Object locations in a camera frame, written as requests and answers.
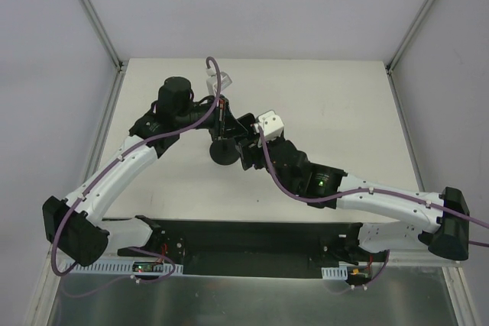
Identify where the black smartphone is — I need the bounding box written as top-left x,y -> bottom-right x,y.
219,98 -> 225,139

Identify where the right white cable duct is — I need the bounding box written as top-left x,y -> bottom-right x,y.
320,264 -> 371,281

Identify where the left aluminium frame post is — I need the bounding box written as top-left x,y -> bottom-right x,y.
59,0 -> 124,68

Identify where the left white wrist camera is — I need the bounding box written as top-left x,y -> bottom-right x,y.
206,69 -> 232,95

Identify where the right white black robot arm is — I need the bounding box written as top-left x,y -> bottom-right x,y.
237,111 -> 470,261

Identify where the aluminium frame post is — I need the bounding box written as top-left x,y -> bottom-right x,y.
384,0 -> 462,72
59,0 -> 124,68

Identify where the white cable duct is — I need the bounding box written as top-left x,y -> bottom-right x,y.
320,264 -> 371,281
71,260 -> 183,276

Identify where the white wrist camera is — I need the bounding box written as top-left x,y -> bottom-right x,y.
206,69 -> 232,95
253,110 -> 284,141

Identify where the left white cable duct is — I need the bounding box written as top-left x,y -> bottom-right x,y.
71,260 -> 183,276

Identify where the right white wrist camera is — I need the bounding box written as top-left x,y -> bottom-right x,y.
253,110 -> 284,141

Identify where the black phone stand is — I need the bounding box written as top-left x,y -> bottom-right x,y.
209,139 -> 240,166

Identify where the aluminium extrusion rail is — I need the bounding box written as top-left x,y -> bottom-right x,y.
387,250 -> 461,267

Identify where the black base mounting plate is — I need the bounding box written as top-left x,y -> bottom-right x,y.
116,218 -> 383,277

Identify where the right aluminium frame post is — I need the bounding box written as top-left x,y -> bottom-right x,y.
384,0 -> 462,72

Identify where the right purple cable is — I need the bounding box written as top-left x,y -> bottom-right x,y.
257,123 -> 489,230

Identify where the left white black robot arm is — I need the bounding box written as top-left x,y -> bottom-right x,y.
42,72 -> 247,266

